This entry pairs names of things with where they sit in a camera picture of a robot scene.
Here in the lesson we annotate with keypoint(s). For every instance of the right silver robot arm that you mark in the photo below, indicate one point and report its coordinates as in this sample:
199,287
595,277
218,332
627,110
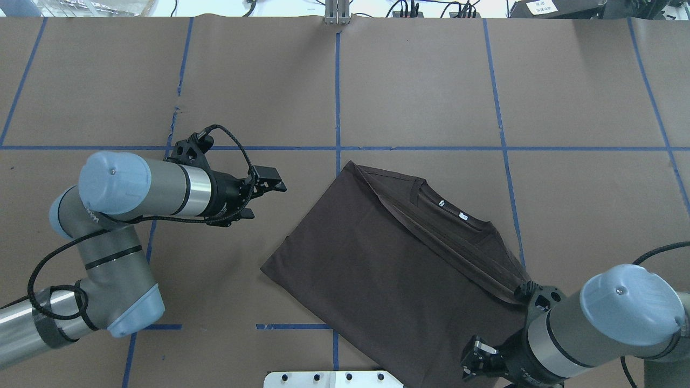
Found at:
625,311

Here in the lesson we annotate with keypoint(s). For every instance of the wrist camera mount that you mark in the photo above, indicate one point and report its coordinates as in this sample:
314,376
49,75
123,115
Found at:
191,151
537,299

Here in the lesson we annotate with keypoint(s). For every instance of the white column base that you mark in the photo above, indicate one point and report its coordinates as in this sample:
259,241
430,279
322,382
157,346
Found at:
366,378

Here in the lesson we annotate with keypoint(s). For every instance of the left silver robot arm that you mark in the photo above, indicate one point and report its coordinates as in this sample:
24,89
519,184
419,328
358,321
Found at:
119,293

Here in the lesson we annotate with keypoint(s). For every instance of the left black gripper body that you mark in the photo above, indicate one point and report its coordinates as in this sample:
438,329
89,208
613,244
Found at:
227,195

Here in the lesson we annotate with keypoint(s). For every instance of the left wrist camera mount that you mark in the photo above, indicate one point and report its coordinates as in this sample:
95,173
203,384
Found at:
191,151

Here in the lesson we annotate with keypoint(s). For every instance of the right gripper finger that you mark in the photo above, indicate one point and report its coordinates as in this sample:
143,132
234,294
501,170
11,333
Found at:
475,371
480,351

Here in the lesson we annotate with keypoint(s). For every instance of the brown t-shirt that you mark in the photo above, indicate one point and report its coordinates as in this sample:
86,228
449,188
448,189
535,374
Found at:
402,274

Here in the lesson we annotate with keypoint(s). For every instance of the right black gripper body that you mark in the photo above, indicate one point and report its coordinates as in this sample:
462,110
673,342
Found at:
515,360

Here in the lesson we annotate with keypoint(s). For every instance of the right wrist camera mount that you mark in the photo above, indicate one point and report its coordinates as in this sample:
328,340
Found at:
537,299

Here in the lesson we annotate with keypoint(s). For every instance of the aluminium frame post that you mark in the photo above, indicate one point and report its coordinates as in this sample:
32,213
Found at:
337,12

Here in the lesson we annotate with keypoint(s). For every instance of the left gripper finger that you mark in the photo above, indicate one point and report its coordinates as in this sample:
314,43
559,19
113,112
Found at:
266,179
244,213

